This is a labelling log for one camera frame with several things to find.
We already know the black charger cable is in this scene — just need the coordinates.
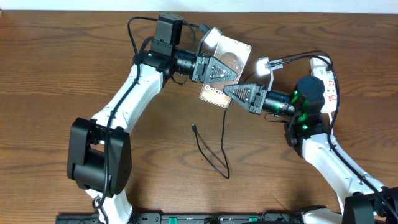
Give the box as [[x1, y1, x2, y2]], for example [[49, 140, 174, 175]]
[[192, 50, 333, 180]]

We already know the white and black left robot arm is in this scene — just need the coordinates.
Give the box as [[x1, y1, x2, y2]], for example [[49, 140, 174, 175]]
[[67, 12, 238, 223]]

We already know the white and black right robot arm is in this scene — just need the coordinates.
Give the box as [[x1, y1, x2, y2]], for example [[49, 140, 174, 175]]
[[224, 76, 397, 223]]

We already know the white charger plug adapter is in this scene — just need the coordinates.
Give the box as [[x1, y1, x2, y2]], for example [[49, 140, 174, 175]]
[[310, 55, 331, 70]]

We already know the white power strip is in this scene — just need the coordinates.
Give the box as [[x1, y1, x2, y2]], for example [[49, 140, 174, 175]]
[[312, 67, 338, 114]]

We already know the white power strip cord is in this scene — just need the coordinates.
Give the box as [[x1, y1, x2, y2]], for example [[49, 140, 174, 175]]
[[326, 112, 334, 135]]

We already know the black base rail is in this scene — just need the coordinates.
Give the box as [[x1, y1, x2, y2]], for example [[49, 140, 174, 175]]
[[55, 212, 312, 224]]

